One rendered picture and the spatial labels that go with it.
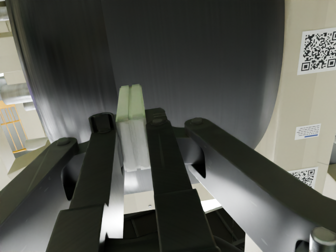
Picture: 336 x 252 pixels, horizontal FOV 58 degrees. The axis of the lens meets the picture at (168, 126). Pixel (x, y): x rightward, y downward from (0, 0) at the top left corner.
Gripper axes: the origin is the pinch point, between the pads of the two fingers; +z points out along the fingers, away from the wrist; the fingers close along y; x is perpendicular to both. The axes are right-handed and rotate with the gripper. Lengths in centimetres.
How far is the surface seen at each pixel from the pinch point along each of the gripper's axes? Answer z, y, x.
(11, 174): 77, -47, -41
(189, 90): 11.6, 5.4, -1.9
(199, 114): 12.2, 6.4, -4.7
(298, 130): 33.6, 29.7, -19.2
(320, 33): 31.1, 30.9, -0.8
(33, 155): 82, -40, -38
